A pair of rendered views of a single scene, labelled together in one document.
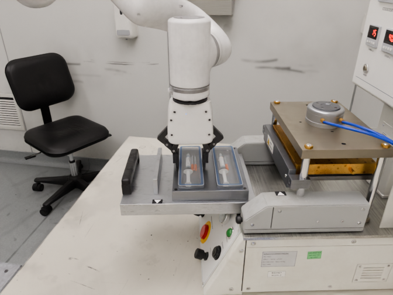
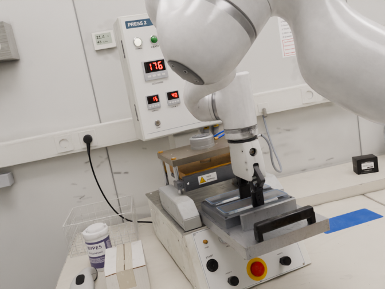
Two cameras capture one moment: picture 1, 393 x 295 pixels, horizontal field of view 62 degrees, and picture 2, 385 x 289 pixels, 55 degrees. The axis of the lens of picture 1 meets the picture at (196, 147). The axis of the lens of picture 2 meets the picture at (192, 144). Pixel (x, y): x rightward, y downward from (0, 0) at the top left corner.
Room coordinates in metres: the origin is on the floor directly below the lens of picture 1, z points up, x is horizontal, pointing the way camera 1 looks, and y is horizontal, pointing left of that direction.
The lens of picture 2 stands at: (1.07, 0.85, 1.35)
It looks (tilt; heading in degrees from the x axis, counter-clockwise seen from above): 11 degrees down; 253
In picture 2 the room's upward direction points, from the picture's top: 10 degrees counter-clockwise
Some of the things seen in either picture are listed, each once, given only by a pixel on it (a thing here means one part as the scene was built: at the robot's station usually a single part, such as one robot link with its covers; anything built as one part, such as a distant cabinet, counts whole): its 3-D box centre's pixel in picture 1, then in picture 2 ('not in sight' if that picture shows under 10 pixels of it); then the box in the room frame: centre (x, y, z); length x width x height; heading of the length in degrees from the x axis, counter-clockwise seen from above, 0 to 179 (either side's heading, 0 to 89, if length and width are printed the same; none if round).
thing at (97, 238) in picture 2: not in sight; (99, 246); (1.08, -0.43, 0.82); 0.09 x 0.09 x 0.15
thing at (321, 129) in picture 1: (338, 135); (205, 151); (0.67, -0.32, 1.08); 0.31 x 0.24 x 0.13; 2
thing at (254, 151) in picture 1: (272, 149); (177, 205); (0.83, -0.21, 0.96); 0.25 x 0.05 x 0.07; 92
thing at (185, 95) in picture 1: (189, 90); (241, 132); (0.68, 0.02, 1.19); 0.09 x 0.08 x 0.03; 92
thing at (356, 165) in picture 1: (320, 140); (207, 159); (0.68, -0.29, 1.07); 0.22 x 0.17 x 0.10; 2
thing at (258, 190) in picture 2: (171, 153); (259, 194); (0.68, 0.06, 1.03); 0.03 x 0.03 x 0.07; 2
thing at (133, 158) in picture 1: (131, 169); (285, 222); (0.68, 0.16, 0.99); 0.15 x 0.02 x 0.04; 2
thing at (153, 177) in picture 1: (188, 175); (255, 213); (0.68, 0.02, 0.97); 0.30 x 0.22 x 0.08; 92
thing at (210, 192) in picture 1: (207, 171); (246, 203); (0.68, -0.03, 0.98); 0.20 x 0.17 x 0.03; 2
